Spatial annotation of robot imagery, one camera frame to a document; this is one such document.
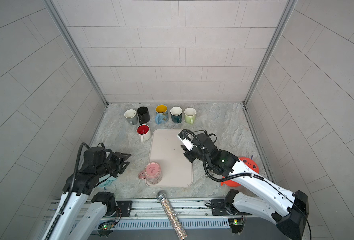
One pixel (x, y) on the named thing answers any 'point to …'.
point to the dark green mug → (176, 112)
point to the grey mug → (130, 115)
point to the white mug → (144, 131)
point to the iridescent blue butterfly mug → (161, 114)
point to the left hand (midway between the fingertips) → (135, 155)
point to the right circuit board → (237, 224)
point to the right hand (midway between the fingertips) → (182, 145)
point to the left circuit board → (107, 225)
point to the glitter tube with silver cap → (161, 196)
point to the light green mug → (189, 114)
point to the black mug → (143, 115)
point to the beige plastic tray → (165, 149)
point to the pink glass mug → (152, 172)
